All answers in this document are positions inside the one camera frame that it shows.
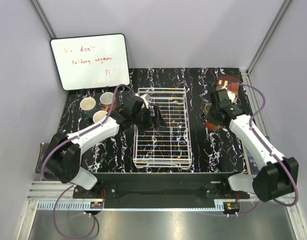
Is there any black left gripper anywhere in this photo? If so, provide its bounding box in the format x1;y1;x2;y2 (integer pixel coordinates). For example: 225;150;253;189
131;104;167;132

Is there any beige mug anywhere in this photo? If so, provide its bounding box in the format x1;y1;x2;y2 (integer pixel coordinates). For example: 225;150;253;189
203;103;213;118

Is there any orange red mug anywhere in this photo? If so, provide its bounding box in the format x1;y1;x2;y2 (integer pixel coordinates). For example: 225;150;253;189
206;121;222;131

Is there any pink mug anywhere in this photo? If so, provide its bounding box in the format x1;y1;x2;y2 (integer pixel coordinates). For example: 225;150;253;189
99;92;117;112

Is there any light blue faceted mug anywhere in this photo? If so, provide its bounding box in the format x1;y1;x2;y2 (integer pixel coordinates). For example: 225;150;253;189
92;110;108;125

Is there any grey blue faceted mug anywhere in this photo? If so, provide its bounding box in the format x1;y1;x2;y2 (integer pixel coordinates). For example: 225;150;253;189
80;97;98;119

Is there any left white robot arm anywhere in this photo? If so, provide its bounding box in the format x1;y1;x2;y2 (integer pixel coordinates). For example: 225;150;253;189
41;94;167;198

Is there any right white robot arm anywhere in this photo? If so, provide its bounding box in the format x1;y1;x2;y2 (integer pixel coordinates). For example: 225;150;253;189
207;89;299;203

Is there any orange cover book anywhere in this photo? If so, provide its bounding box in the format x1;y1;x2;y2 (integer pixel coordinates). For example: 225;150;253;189
216;73;240;98

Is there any blue cover book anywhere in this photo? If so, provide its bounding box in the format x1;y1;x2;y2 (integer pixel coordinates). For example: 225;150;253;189
243;145;260;175

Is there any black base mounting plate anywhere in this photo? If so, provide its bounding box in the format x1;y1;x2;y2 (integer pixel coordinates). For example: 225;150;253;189
73;172;251;206

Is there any white dry-erase board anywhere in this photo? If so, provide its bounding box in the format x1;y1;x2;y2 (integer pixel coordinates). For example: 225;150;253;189
50;33;130;91

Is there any dark Tale of Two Cities book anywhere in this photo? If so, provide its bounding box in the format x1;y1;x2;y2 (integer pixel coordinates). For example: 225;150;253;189
35;142;49;174

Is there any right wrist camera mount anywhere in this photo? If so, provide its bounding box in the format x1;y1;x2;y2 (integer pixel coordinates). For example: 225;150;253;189
227;90;237;104

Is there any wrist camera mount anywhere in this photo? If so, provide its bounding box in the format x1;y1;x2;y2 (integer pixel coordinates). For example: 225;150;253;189
139;93;151;109
227;90;237;104

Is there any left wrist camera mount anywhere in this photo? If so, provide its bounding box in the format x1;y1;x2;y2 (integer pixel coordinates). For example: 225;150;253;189
139;93;151;109

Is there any white wire dish rack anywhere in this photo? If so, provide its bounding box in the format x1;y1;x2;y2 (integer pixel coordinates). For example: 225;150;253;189
133;87;193;170

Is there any white slotted cable duct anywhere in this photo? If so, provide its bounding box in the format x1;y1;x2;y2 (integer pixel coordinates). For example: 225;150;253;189
37;200;225;212

